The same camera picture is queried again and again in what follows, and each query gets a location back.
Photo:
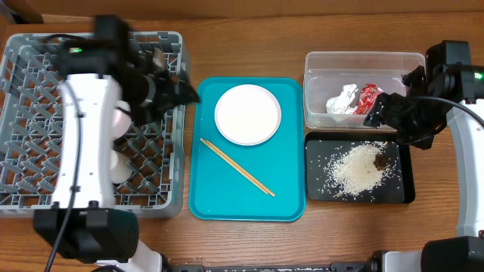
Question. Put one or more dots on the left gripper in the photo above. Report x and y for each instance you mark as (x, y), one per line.
(169, 95)

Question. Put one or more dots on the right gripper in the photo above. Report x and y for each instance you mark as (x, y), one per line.
(386, 114)

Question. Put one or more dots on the wooden chopstick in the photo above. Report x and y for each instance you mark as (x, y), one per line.
(234, 168)
(242, 168)

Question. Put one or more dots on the rice and food scraps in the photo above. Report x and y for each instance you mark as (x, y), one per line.
(357, 167)

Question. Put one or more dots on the large white plate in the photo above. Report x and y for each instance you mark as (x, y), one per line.
(247, 115)

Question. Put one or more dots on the white paper cup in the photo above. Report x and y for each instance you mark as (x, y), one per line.
(119, 171)

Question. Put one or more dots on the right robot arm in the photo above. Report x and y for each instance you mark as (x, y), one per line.
(446, 92)

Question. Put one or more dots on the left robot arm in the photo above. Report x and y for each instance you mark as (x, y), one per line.
(97, 73)

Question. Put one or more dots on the red snack wrapper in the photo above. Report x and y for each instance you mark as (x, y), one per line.
(367, 98)

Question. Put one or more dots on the crumpled white tissue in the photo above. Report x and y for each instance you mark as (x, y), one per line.
(342, 104)

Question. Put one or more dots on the clear plastic bin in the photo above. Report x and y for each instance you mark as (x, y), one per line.
(327, 72)

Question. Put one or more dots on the black tray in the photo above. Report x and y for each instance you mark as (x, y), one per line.
(318, 144)

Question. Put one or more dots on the teal plastic tray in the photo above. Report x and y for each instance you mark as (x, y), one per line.
(265, 182)

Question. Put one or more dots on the grey plastic dish rack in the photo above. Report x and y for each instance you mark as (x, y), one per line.
(31, 134)

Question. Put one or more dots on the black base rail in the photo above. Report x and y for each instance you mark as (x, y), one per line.
(264, 267)

